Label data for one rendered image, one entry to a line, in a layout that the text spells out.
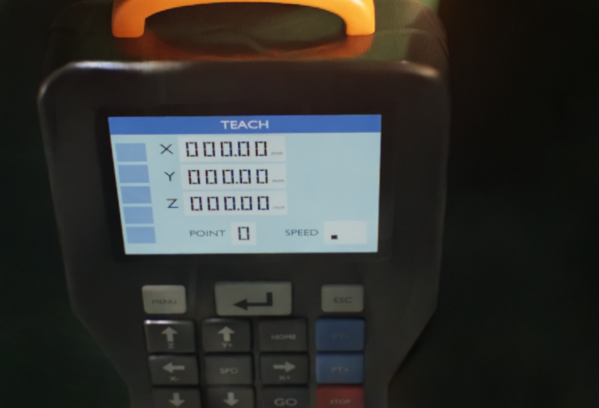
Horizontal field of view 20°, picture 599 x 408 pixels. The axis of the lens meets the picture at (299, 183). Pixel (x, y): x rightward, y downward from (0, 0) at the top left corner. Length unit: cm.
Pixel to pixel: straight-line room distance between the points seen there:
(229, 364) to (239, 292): 3
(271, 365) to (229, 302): 3
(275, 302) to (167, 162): 5
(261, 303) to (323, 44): 8
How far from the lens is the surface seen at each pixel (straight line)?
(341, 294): 40
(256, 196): 38
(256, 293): 40
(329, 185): 37
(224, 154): 37
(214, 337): 41
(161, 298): 40
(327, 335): 41
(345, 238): 39
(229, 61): 35
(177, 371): 42
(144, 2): 35
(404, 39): 36
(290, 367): 42
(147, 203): 38
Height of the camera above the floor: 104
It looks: 44 degrees down
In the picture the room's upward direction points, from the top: 180 degrees clockwise
